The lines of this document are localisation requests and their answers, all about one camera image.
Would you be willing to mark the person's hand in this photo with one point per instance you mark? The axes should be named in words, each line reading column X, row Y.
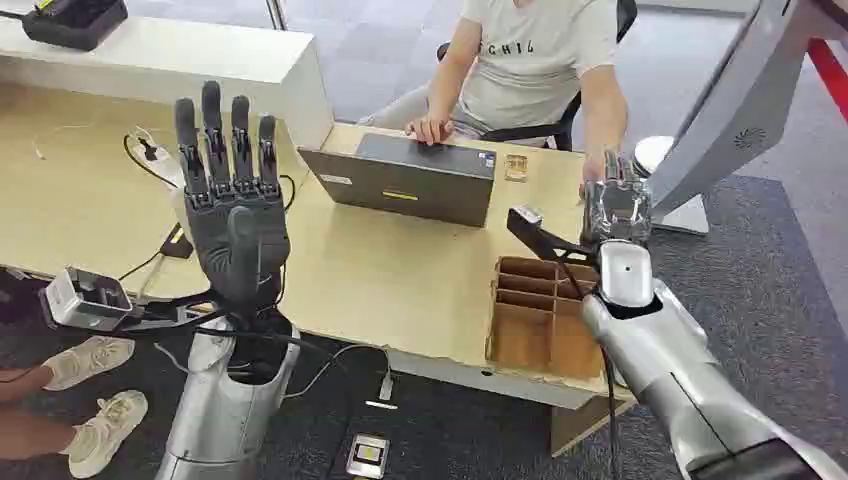
column 430, row 128
column 591, row 173

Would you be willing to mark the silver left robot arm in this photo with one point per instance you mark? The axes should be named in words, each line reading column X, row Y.
column 218, row 411

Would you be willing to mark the person at desk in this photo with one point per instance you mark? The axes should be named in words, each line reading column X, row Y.
column 530, row 66

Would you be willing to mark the person's left hand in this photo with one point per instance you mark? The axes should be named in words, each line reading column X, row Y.
column 591, row 173

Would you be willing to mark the wooden card box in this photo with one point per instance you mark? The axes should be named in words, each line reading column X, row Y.
column 540, row 331

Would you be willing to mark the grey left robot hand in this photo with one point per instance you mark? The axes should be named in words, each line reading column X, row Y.
column 235, row 232

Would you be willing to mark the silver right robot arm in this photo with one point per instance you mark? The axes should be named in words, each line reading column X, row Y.
column 669, row 364

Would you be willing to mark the black charger box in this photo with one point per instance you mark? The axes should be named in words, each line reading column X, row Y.
column 73, row 23

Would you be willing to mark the red bar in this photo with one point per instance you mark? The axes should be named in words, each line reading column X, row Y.
column 831, row 76

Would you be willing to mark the white desk riser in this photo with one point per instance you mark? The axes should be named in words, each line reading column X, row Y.
column 199, row 66

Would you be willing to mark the beige sneaker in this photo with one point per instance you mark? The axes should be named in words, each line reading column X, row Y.
column 89, row 361
column 106, row 434

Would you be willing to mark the dark grey laptop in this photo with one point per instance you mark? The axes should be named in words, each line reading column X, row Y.
column 404, row 179

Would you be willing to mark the person's right hand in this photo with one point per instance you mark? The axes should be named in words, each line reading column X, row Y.
column 430, row 128

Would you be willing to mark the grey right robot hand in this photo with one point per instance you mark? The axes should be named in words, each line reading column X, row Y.
column 619, row 208

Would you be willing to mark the small card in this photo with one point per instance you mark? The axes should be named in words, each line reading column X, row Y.
column 516, row 167

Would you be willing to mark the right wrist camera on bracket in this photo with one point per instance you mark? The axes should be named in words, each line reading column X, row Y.
column 536, row 232

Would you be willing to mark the white power strip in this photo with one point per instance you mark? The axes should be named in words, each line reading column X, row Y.
column 156, row 156

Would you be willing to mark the black office chair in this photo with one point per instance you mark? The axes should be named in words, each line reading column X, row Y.
column 566, row 126

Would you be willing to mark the standing person's legs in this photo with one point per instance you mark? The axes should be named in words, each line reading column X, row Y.
column 26, row 434

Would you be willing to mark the small silver device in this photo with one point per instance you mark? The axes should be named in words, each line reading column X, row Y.
column 368, row 456

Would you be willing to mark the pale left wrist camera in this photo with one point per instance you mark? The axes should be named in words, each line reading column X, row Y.
column 86, row 301

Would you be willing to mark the black power adapter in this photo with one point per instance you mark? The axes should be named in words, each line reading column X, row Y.
column 176, row 246

